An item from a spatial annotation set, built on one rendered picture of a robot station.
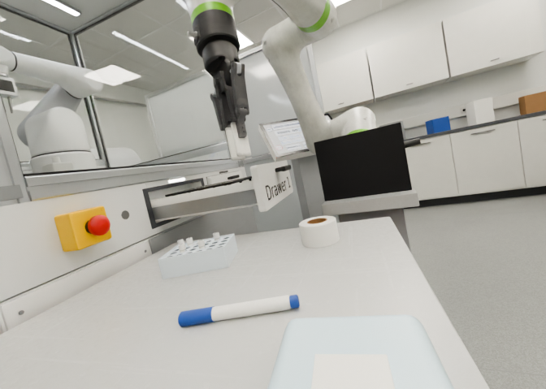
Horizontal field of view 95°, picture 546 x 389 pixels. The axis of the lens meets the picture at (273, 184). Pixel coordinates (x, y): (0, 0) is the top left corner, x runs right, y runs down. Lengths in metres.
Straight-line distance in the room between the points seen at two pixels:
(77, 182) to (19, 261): 0.17
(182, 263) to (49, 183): 0.30
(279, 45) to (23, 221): 0.85
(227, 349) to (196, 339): 0.05
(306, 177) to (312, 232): 1.18
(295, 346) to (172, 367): 0.14
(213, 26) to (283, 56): 0.46
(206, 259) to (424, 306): 0.33
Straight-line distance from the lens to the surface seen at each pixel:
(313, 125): 1.04
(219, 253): 0.46
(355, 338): 0.19
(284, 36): 1.00
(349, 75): 4.07
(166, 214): 0.75
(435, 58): 4.12
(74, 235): 0.60
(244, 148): 0.51
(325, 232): 0.46
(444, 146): 3.66
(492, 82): 4.56
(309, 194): 1.63
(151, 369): 0.30
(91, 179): 0.69
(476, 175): 3.76
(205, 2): 0.63
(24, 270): 0.61
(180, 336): 0.33
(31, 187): 0.63
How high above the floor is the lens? 0.92
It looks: 4 degrees down
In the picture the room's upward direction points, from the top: 12 degrees counter-clockwise
